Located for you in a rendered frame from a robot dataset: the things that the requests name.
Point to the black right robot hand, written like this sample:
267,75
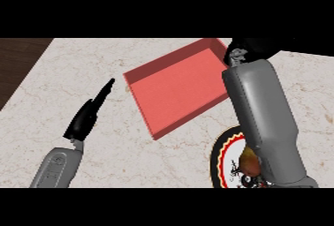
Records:
251,47

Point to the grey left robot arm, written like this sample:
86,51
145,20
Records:
56,167

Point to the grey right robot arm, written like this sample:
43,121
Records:
265,123

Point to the red cardboard box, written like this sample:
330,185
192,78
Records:
180,88

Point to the patterned black-rimmed plate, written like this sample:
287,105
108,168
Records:
231,164

